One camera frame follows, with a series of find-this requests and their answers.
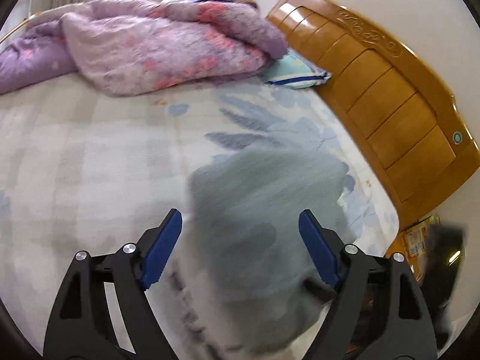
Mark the grey zip hoodie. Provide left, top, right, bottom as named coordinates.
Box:
left=184, top=145, right=357, bottom=355

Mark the wooden bar clothes rack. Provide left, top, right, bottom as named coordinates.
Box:
left=1, top=0, right=38, bottom=51

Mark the yellow packet by headboard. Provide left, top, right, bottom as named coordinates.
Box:
left=402, top=214, right=440, bottom=275

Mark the white folded garment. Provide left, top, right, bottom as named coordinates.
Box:
left=163, top=260, right=330, bottom=359

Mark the bed with pale floral sheet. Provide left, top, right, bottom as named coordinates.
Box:
left=1, top=75, right=399, bottom=350

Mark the wooden headboard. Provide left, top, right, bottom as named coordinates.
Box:
left=265, top=0, right=480, bottom=229

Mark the teal blue-trimmed pillow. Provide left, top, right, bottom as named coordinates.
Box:
left=260, top=48, right=332, bottom=89

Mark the purple floral duvet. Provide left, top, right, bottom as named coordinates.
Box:
left=1, top=0, right=288, bottom=96

